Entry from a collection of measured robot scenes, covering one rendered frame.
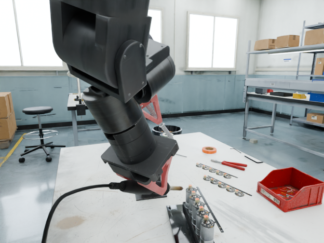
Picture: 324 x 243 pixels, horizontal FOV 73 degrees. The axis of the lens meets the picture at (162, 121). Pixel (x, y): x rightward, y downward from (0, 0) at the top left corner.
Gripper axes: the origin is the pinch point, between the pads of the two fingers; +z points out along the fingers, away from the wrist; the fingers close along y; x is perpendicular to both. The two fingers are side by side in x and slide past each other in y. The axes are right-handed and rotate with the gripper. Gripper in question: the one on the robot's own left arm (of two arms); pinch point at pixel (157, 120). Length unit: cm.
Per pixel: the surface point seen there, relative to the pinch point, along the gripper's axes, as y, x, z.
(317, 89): 147, -161, 121
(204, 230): -22.7, 5.1, 14.6
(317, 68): 295, -297, 187
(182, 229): -16.7, 9.3, 17.0
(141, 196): -2.1, 15.3, 13.7
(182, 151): 29.0, -1.1, 25.9
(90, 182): 9.6, 27.4, 5.9
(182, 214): -12.2, 8.4, 17.7
